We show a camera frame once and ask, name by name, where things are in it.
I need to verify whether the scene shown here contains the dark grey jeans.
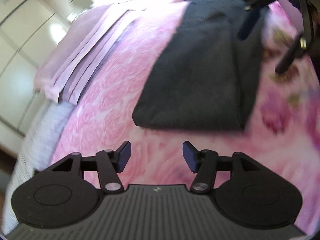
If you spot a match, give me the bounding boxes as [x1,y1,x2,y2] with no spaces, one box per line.
[132,0,266,131]

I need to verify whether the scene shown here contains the light blue striped sheet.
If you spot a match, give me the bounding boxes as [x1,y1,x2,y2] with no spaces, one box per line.
[1,100,75,235]

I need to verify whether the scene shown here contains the pink floral blanket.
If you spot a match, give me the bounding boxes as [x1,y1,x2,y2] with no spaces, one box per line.
[47,0,320,230]

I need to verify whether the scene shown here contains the folded lilac quilt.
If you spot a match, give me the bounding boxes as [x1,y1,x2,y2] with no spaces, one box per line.
[34,2,142,105]

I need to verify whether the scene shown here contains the white wardrobe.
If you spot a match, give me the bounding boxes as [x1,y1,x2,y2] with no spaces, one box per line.
[1,0,69,137]

